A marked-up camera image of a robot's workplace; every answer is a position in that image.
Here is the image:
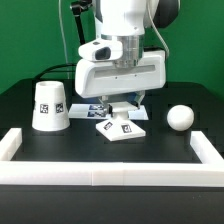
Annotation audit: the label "white U-shaped fence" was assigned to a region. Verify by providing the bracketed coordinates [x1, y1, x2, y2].
[0, 128, 224, 187]

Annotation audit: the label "white lamp shade cone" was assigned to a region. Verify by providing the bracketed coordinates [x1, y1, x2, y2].
[32, 81, 70, 132]

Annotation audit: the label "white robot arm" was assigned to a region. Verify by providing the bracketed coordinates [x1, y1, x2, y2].
[75, 0, 180, 115]

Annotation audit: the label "white lamp bulb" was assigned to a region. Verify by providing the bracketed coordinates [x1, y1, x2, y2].
[167, 105, 194, 131]

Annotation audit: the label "white hanging cable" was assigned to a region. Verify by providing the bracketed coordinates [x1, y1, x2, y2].
[58, 0, 71, 80]

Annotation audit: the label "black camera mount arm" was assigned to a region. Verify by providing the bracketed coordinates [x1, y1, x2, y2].
[70, 0, 92, 45]

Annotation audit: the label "black cables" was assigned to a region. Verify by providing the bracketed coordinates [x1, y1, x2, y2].
[33, 63, 78, 81]

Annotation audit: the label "white lamp base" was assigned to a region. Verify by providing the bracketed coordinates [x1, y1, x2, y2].
[96, 102, 146, 141]

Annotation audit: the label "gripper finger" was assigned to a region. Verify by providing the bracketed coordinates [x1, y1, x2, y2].
[135, 90, 145, 108]
[99, 96, 113, 115]

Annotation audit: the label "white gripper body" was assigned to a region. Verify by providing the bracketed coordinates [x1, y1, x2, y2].
[75, 50, 166, 98]

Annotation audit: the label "white marker sheet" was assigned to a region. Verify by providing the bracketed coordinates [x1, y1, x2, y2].
[69, 102, 148, 120]

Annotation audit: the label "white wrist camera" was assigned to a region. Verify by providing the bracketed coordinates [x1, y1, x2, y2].
[78, 39, 123, 62]

